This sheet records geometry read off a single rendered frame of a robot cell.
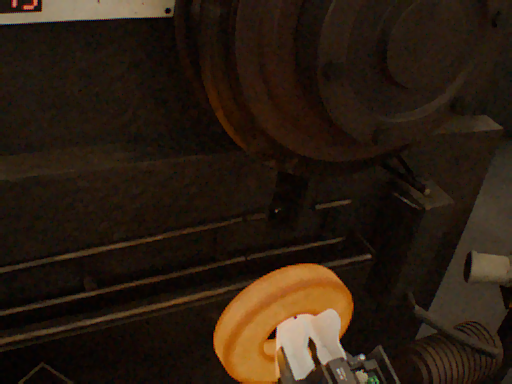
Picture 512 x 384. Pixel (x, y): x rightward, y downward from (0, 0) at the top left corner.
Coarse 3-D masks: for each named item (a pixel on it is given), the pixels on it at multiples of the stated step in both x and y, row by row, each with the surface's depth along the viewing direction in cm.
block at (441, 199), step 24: (408, 192) 102; (432, 192) 103; (384, 216) 108; (408, 216) 102; (432, 216) 100; (384, 240) 109; (408, 240) 103; (432, 240) 104; (384, 264) 109; (408, 264) 105; (384, 288) 110; (408, 288) 109
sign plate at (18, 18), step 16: (0, 0) 63; (32, 0) 65; (48, 0) 66; (64, 0) 67; (80, 0) 68; (96, 0) 69; (112, 0) 70; (128, 0) 71; (144, 0) 72; (160, 0) 73; (0, 16) 64; (16, 16) 65; (32, 16) 66; (48, 16) 67; (64, 16) 68; (80, 16) 69; (96, 16) 70; (112, 16) 71; (128, 16) 72; (144, 16) 73; (160, 16) 74
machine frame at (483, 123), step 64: (0, 64) 69; (64, 64) 74; (128, 64) 78; (0, 128) 74; (64, 128) 79; (128, 128) 84; (192, 128) 89; (448, 128) 109; (0, 192) 73; (64, 192) 78; (128, 192) 83; (192, 192) 88; (256, 192) 94; (320, 192) 100; (384, 192) 108; (448, 192) 117; (0, 256) 78; (128, 256) 89; (192, 256) 95; (448, 256) 131; (0, 320) 84; (384, 320) 133
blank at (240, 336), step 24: (312, 264) 65; (264, 288) 61; (288, 288) 61; (312, 288) 62; (336, 288) 64; (240, 312) 61; (264, 312) 61; (288, 312) 63; (312, 312) 65; (216, 336) 64; (240, 336) 61; (264, 336) 63; (240, 360) 64; (264, 360) 66
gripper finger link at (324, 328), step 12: (324, 312) 62; (336, 312) 61; (312, 324) 64; (324, 324) 63; (336, 324) 61; (312, 336) 64; (324, 336) 63; (336, 336) 61; (312, 348) 64; (324, 348) 63; (336, 348) 61; (312, 360) 63; (324, 360) 62
